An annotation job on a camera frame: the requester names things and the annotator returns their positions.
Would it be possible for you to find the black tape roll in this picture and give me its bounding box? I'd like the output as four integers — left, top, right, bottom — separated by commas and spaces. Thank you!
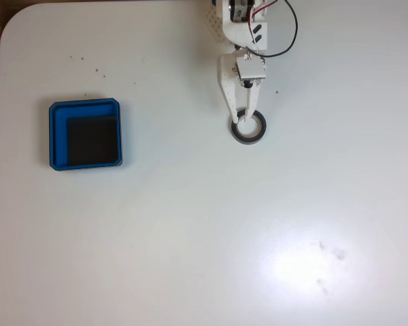
230, 109, 268, 146

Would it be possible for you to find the blue square box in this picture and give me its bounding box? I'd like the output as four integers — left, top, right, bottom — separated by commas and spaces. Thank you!
48, 97, 124, 172

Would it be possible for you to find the white perforated plate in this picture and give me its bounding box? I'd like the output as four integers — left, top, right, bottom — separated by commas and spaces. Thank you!
205, 3, 226, 44

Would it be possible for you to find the white camera box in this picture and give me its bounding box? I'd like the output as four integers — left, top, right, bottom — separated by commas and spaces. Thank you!
235, 55, 268, 83

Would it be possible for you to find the red white servo cable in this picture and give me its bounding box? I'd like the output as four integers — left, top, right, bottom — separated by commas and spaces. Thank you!
248, 0, 270, 35

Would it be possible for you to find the black cable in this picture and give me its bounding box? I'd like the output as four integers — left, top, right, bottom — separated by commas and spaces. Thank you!
254, 0, 299, 58

